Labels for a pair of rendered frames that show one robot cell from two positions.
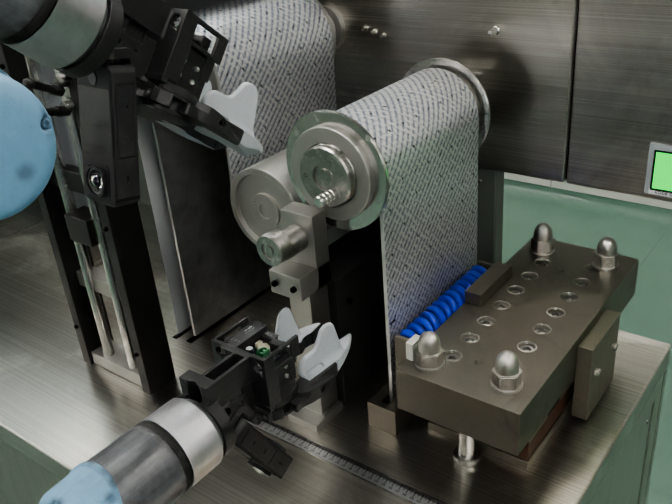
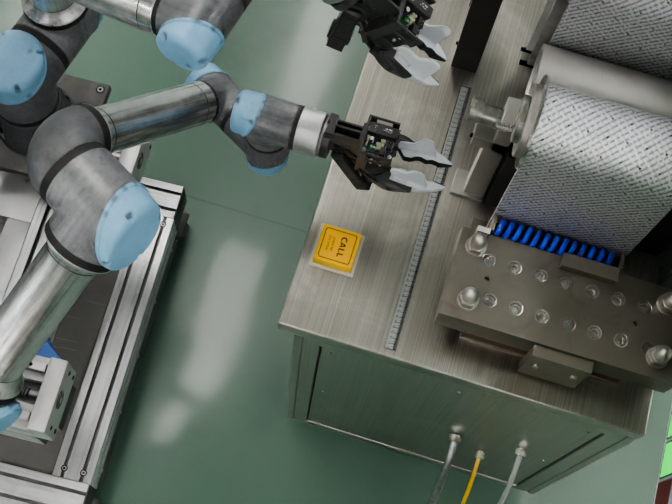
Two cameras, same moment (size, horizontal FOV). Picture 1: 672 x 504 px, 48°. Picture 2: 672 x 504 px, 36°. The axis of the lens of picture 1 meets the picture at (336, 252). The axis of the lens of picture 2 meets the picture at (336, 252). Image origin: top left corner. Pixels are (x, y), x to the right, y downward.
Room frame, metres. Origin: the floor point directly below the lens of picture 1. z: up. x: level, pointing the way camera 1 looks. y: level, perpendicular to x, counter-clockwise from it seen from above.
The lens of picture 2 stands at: (0.19, -0.53, 2.64)
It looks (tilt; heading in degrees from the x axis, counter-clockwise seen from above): 70 degrees down; 58
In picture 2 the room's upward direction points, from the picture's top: 10 degrees clockwise
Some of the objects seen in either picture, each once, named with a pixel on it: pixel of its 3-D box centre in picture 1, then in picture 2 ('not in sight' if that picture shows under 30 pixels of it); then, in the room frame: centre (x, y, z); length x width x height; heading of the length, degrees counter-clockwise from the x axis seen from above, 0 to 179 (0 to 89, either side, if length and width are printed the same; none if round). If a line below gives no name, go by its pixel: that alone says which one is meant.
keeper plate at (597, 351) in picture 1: (598, 364); (554, 368); (0.79, -0.33, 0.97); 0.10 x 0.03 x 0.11; 141
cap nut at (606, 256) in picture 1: (606, 251); (661, 354); (0.93, -0.38, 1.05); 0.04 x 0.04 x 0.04
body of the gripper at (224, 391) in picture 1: (241, 387); (360, 144); (0.60, 0.11, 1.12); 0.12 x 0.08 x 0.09; 141
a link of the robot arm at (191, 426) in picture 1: (180, 439); (313, 130); (0.54, 0.16, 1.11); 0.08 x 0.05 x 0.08; 51
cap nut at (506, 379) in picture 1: (507, 368); (470, 296); (0.68, -0.18, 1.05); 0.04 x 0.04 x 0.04
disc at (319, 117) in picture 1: (335, 171); (531, 122); (0.83, -0.01, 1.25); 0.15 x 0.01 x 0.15; 51
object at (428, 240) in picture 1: (434, 245); (574, 214); (0.88, -0.13, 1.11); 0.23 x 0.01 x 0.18; 141
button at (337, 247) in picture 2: not in sight; (337, 248); (0.54, 0.02, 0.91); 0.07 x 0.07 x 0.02; 51
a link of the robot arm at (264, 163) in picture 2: not in sight; (261, 139); (0.47, 0.22, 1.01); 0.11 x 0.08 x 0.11; 111
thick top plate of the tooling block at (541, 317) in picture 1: (527, 327); (562, 309); (0.83, -0.25, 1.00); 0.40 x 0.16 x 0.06; 141
